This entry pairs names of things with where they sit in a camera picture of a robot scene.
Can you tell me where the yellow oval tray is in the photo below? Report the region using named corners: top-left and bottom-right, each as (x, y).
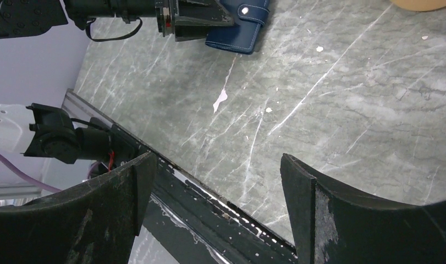
top-left (390, 0), bottom-right (446, 12)

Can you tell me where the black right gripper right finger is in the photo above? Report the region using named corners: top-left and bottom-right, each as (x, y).
top-left (280, 153), bottom-right (446, 263)

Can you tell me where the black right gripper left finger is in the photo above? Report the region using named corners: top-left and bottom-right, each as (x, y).
top-left (0, 153), bottom-right (157, 263)

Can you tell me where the navy blue card holder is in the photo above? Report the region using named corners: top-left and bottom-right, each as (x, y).
top-left (205, 0), bottom-right (270, 55)

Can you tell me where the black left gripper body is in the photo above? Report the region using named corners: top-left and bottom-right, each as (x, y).
top-left (64, 0), bottom-right (174, 37)

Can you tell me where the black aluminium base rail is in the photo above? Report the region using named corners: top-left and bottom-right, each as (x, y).
top-left (0, 89), bottom-right (298, 264)

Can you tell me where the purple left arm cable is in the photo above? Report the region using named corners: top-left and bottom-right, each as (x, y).
top-left (0, 147), bottom-right (100, 194)

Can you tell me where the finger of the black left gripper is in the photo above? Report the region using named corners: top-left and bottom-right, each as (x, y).
top-left (173, 0), bottom-right (234, 42)

